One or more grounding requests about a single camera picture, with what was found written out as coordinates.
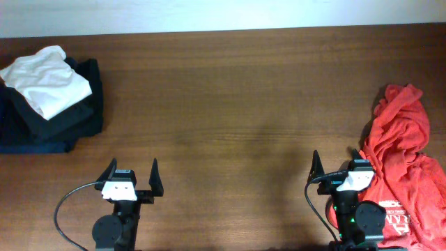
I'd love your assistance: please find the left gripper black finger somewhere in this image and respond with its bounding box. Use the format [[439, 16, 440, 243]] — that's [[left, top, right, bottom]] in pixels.
[[148, 158, 164, 197], [94, 158, 117, 190]]

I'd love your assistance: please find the red t-shirt with white print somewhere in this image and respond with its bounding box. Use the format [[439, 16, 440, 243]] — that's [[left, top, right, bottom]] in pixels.
[[326, 83, 446, 251]]

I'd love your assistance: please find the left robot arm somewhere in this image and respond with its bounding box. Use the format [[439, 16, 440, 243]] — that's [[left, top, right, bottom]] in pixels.
[[92, 158, 164, 251]]

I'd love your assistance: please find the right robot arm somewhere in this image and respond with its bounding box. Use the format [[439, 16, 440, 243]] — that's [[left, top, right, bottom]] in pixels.
[[304, 149, 386, 251]]

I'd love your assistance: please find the dark navy folded garment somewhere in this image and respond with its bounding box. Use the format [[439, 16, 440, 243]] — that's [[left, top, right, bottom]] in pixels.
[[1, 84, 77, 154]]

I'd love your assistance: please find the black folded garment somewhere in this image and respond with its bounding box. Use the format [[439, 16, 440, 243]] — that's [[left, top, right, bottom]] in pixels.
[[4, 58, 104, 143]]

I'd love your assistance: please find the white folded garment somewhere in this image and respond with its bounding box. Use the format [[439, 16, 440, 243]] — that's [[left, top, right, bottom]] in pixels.
[[1, 45, 92, 121]]

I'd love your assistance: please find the right black cable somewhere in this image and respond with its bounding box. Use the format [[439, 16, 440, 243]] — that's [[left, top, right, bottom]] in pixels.
[[304, 170, 349, 245]]

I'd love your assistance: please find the black cable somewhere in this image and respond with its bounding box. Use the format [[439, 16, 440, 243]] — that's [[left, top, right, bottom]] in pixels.
[[304, 170, 349, 245], [53, 181, 104, 251]]

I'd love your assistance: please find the left black cable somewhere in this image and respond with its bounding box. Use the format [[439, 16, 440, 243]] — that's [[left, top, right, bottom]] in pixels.
[[53, 181, 104, 251]]

